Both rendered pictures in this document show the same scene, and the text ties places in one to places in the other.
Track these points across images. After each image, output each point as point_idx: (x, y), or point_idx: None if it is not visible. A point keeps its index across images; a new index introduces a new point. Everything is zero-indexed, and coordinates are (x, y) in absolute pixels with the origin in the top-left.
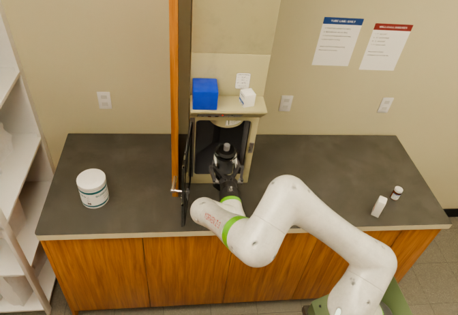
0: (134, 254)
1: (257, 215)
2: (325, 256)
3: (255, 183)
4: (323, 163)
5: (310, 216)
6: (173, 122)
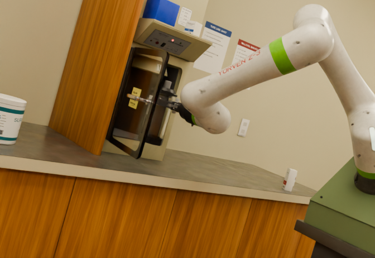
0: (48, 228)
1: (308, 17)
2: (249, 253)
3: (169, 162)
4: (216, 165)
5: (336, 33)
6: (130, 32)
